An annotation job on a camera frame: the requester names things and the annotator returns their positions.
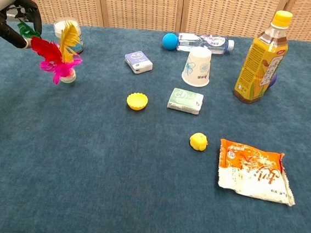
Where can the clear plastic water bottle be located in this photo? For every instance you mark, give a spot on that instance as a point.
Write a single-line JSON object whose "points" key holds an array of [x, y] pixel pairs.
{"points": [[206, 42]]}

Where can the wooden rattan folding screen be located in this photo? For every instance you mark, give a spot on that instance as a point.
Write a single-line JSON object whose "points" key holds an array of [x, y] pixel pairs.
{"points": [[141, 5]]}

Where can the white paper cup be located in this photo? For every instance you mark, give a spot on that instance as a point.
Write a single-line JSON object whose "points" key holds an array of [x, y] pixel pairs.
{"points": [[197, 68]]}

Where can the blue table cloth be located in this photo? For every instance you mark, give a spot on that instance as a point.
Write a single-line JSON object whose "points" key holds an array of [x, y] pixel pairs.
{"points": [[85, 156]]}

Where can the small blue white box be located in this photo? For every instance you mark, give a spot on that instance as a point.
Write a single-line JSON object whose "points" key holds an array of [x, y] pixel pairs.
{"points": [[138, 62]]}

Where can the colourful feather shuttlecock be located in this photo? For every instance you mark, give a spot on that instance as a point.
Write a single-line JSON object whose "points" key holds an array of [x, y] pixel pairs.
{"points": [[61, 66]]}

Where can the green tissue pack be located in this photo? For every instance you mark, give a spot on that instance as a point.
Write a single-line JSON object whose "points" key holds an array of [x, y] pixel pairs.
{"points": [[186, 100]]}

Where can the yellow fluted cup mould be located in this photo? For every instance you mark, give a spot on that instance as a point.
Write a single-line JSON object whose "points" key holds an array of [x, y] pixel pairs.
{"points": [[137, 101]]}

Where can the blue ball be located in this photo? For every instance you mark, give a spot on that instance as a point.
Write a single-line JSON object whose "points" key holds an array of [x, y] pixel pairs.
{"points": [[170, 41]]}

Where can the small yellow rubber toy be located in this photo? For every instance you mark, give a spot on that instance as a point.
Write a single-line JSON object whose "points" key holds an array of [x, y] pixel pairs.
{"points": [[198, 141]]}

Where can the white jar with blue label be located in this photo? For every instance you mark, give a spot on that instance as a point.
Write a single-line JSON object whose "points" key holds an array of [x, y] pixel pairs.
{"points": [[60, 27]]}

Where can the yellow tea bottle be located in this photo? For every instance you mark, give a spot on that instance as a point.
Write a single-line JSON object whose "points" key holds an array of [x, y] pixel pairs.
{"points": [[259, 63]]}

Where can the orange white snack bag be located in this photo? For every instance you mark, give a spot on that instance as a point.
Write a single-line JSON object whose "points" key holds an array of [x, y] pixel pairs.
{"points": [[254, 173]]}

